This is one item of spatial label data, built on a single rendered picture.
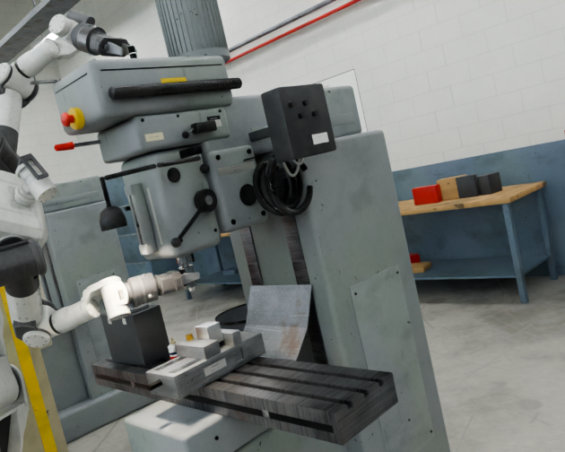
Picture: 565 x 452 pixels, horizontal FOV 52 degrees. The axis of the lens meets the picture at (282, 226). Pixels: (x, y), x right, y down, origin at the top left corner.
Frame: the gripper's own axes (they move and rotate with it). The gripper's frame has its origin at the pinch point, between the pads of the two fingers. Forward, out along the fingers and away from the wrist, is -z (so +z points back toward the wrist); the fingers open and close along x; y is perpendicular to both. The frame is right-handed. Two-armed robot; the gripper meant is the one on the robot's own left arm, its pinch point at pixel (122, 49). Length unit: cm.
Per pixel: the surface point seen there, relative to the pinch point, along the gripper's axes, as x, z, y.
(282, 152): -12, -56, -16
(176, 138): 3.2, -28.7, -18.7
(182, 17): -15.5, -8.1, 12.8
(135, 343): -2, -22, -96
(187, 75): -5.1, -22.4, -1.9
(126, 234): -504, 452, -369
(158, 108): 7.3, -23.9, -10.9
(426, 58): -442, 45, 5
